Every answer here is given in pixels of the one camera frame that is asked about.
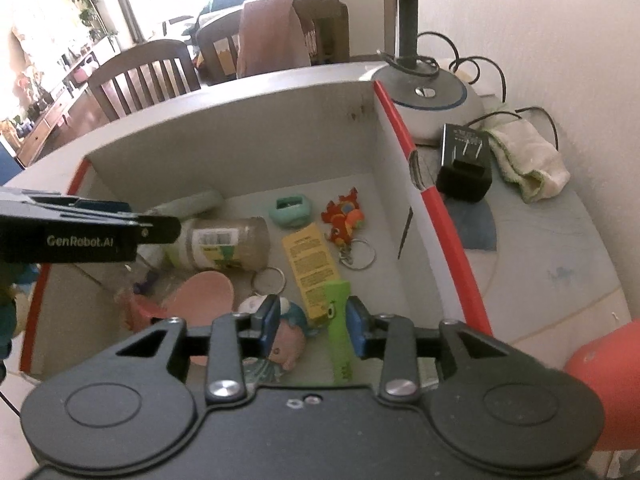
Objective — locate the white green-edged cloth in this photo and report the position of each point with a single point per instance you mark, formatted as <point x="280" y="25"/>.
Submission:
<point x="530" y="155"/>

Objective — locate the red water bottle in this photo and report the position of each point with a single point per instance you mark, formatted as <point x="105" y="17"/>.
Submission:
<point x="615" y="360"/>

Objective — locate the black power adapter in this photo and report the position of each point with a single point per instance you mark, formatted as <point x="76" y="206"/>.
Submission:
<point x="462" y="180"/>

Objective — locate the wooden dining chair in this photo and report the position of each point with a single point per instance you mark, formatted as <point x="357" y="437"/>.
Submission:
<point x="327" y="25"/>
<point x="145" y="52"/>

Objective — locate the teal pencil sharpener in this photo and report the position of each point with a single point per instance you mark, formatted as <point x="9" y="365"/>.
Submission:
<point x="292" y="215"/>

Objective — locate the wooden TV cabinet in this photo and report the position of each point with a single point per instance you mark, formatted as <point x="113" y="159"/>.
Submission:
<point x="45" y="125"/>

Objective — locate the white desk lamp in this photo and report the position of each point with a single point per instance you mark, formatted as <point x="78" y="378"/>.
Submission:
<point x="430" y="105"/>

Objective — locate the grey curtain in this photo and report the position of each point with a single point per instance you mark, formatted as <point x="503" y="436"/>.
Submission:
<point x="127" y="0"/>

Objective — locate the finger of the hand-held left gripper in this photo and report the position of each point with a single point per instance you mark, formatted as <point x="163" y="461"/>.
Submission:
<point x="160" y="230"/>
<point x="105" y="207"/>

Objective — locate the small yellow box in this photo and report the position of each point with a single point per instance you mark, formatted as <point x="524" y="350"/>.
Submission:
<point x="310" y="265"/>

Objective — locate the pink heart-shaped dish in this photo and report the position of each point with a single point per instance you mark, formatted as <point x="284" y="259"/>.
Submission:
<point x="205" y="295"/>

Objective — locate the printed blue table mat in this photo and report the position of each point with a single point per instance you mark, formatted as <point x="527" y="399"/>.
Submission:
<point x="550" y="270"/>

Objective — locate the pink towel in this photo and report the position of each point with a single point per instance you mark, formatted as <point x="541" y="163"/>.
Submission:
<point x="270" y="35"/>

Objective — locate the green-labelled plastic bottle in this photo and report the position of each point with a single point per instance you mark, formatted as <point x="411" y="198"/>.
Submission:
<point x="225" y="245"/>

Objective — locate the pale green tube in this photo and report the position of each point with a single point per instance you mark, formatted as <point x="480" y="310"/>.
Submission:
<point x="195" y="204"/>

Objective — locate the red cardboard box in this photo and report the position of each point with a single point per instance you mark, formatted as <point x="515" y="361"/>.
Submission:
<point x="250" y="135"/>

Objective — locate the bright green plastic bar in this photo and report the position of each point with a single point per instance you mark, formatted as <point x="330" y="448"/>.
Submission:
<point x="337" y="330"/>

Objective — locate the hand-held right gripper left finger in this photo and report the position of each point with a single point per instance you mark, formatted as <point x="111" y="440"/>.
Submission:
<point x="272" y="320"/>

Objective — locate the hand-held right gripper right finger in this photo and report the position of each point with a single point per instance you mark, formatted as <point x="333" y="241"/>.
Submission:
<point x="357" y="330"/>

